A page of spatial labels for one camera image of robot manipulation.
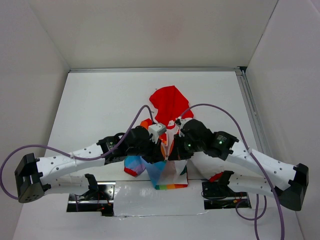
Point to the white tape sheet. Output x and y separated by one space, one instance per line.
141 199

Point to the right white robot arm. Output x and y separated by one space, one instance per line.
273 178

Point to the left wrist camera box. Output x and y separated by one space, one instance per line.
156 130

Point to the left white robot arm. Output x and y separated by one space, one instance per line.
38 177

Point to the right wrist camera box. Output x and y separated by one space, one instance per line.
179 121

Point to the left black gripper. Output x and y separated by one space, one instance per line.
156 155

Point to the rainbow striped kids jacket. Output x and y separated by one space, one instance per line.
168 174

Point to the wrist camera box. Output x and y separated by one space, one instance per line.
156 130
179 121

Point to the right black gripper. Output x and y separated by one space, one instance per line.
177 152

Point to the metal base rail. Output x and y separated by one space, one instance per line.
215 198

